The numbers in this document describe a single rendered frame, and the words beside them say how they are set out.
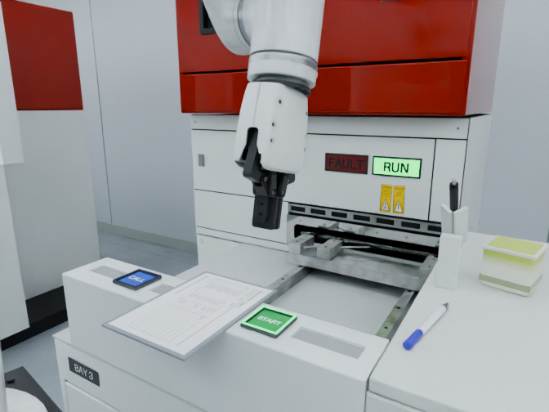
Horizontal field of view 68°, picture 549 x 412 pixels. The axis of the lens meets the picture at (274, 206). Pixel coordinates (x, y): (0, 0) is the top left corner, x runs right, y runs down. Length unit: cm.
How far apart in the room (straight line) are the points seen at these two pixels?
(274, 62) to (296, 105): 6
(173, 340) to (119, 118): 356
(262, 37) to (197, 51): 78
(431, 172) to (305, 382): 65
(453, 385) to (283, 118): 34
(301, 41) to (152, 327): 40
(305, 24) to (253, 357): 40
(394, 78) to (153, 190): 306
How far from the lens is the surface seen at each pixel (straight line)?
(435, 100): 96
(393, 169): 104
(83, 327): 81
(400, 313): 86
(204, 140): 132
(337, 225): 110
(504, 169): 250
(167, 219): 374
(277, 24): 49
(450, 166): 101
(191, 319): 58
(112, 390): 82
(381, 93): 99
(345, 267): 99
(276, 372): 53
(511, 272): 72
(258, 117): 46
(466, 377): 51
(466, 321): 62
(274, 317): 57
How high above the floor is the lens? 124
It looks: 14 degrees down
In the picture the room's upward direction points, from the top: straight up
